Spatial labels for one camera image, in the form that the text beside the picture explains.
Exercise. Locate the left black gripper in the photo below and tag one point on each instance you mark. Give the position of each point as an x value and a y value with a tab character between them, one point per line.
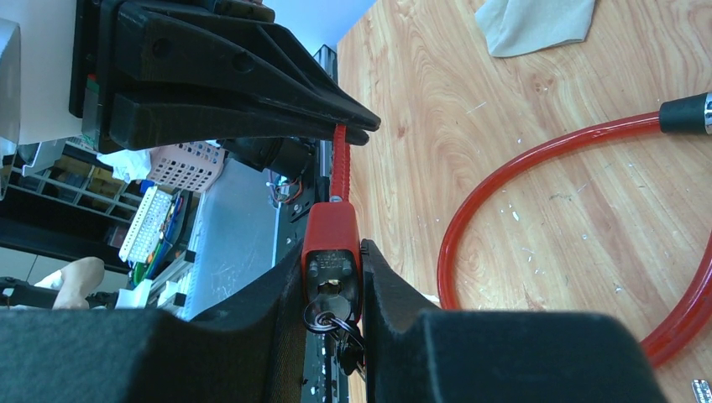
190	76

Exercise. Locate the red cable lock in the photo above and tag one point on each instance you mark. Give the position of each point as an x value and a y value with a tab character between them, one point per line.
615	217

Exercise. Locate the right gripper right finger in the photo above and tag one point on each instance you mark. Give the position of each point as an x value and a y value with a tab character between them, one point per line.
418	352

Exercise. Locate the small padlock keys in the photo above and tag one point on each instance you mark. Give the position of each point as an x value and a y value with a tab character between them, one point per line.
331	315

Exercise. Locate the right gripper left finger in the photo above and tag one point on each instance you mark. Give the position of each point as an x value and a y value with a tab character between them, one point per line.
248	348

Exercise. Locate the silver key with ring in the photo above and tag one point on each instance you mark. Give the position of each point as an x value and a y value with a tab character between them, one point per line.
702	391

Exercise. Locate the beige cloth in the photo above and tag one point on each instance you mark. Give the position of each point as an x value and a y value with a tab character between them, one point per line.
520	27

